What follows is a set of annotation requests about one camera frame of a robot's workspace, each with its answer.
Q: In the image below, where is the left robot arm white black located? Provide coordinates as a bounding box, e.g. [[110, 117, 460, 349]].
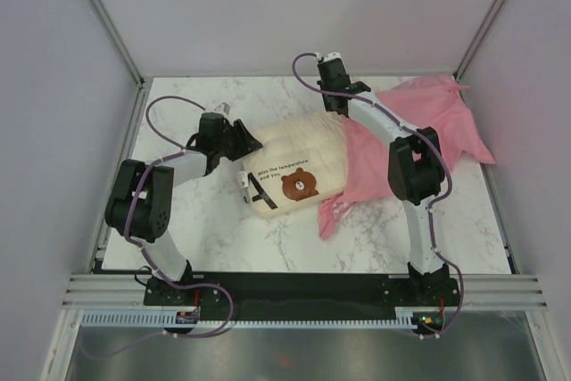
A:
[[104, 112, 263, 304]]

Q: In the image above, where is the aluminium frame post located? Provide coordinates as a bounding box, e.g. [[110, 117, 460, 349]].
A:
[[87, 0, 145, 89], [453, 0, 509, 81]]

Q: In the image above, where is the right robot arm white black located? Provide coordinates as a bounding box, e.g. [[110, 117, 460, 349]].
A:
[[317, 53, 450, 305]]

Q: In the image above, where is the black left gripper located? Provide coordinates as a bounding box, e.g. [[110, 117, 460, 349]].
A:
[[216, 120, 264, 162]]

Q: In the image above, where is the white slotted cable duct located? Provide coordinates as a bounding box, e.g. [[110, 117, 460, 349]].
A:
[[81, 310, 417, 329]]

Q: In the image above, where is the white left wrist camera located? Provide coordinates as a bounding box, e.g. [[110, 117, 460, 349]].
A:
[[213, 102, 231, 116]]

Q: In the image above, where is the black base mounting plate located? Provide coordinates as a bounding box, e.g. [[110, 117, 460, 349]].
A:
[[144, 271, 459, 320]]

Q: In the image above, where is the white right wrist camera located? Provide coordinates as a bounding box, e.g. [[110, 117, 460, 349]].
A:
[[316, 52, 342, 63]]

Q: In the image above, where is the aluminium front rail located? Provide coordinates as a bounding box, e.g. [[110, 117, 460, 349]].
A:
[[64, 274, 547, 311]]

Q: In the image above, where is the left aluminium frame post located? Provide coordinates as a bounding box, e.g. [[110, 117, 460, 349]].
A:
[[87, 0, 145, 89]]

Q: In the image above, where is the pink satin pillowcase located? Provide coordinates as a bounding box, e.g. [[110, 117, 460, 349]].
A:
[[317, 73, 497, 241]]

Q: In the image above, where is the right aluminium frame post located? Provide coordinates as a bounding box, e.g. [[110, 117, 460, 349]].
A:
[[453, 0, 509, 81]]

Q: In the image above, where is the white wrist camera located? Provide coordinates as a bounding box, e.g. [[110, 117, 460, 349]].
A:
[[316, 52, 342, 63], [213, 102, 231, 116]]

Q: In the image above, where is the cream pillow with bear print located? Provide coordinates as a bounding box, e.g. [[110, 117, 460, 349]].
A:
[[242, 112, 348, 218]]

